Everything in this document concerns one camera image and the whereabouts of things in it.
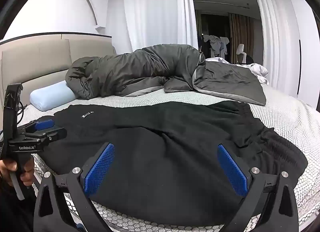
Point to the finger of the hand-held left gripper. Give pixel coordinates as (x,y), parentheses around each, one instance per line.
(44,125)
(58,134)

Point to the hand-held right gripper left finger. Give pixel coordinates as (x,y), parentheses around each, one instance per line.
(98,169)

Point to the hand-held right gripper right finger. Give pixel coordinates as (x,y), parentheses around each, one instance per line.
(231,168)

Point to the black pants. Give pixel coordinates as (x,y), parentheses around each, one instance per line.
(162,152)

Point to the person's left forearm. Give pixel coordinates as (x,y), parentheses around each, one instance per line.
(13,209)

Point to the person's left hand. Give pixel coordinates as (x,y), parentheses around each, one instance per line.
(7,168)

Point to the light blue pillow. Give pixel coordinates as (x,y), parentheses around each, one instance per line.
(50,95)

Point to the beige padded headboard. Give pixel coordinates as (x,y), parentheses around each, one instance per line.
(35,59)

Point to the white honeycomb mattress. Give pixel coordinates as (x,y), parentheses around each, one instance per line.
(282,117)

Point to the dark grey duvet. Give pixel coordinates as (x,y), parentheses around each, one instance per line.
(137,71)

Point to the white crumpled sheet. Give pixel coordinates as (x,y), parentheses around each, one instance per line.
(257,69)

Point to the white chair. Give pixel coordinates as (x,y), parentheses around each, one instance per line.
(241,53)

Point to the hanging pale clothes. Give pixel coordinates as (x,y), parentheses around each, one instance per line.
(216,44)

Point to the brown curtain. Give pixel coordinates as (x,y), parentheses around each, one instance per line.
(241,36)

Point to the white wardrobe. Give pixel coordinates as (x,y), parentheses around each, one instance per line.
(292,34)

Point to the white curtain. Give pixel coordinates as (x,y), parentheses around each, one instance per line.
(152,9)
(268,21)

